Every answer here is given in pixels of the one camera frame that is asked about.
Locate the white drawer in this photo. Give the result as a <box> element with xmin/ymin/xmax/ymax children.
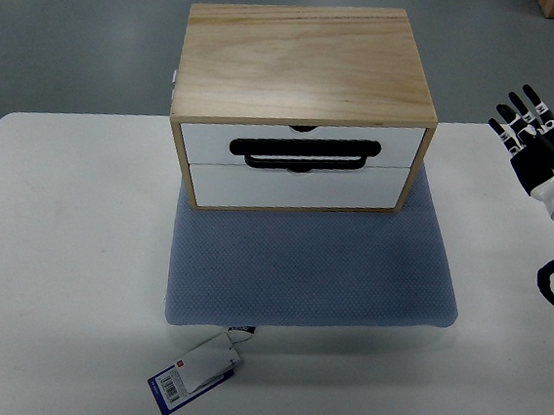
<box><xmin>181</xmin><ymin>123</ymin><xmax>425</xmax><ymax>168</ymax></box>

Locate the blue mesh cushion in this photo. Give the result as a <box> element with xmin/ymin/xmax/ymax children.
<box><xmin>165</xmin><ymin>172</ymin><xmax>458</xmax><ymax>328</ymax></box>

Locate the wooden drawer cabinet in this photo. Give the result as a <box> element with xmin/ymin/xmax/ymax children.
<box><xmin>170</xmin><ymin>4</ymin><xmax>438</xmax><ymax>212</ymax></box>

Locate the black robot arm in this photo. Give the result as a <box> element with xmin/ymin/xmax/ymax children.
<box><xmin>489</xmin><ymin>84</ymin><xmax>554</xmax><ymax>222</ymax></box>

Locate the white blue paper tag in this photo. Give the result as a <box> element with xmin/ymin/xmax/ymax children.
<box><xmin>148</xmin><ymin>333</ymin><xmax>241</xmax><ymax>415</ymax></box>

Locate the black metal drawer handle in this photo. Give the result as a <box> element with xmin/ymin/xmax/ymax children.
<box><xmin>229</xmin><ymin>138</ymin><xmax>382</xmax><ymax>174</ymax></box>

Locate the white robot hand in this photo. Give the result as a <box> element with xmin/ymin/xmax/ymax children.
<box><xmin>488</xmin><ymin>84</ymin><xmax>554</xmax><ymax>203</ymax></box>

